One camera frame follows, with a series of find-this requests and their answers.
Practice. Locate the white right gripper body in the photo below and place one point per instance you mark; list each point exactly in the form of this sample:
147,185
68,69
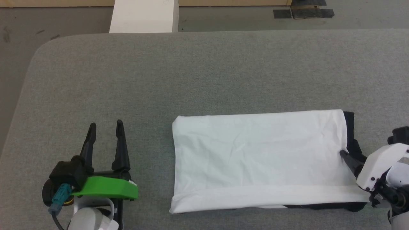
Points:
377,166

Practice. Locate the white box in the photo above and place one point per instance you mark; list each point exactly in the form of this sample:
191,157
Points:
143,16

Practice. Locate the small black floor mat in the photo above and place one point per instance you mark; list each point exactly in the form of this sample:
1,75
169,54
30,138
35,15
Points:
282,14

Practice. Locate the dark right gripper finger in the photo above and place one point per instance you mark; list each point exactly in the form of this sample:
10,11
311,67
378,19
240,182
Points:
353,163

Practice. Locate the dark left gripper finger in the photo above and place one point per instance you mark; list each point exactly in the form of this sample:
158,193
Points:
89,147
120,150

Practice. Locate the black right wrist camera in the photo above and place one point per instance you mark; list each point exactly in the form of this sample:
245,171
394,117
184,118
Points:
400,135

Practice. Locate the white shirt with black sleeves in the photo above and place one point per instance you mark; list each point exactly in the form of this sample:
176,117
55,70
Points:
255,156

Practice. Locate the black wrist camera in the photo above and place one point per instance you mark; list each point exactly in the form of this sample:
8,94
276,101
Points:
68,171
400,135

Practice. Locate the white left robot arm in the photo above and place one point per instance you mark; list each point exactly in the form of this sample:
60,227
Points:
89,217

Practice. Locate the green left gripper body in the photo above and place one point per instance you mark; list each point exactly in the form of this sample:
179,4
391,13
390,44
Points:
105,188

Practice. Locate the large black floor mat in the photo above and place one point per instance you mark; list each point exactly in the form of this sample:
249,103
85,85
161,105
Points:
311,12

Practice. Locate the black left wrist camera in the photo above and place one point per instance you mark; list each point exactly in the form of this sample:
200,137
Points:
68,171

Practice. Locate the lemon print partition screen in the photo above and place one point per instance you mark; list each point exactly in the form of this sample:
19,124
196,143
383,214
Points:
64,3

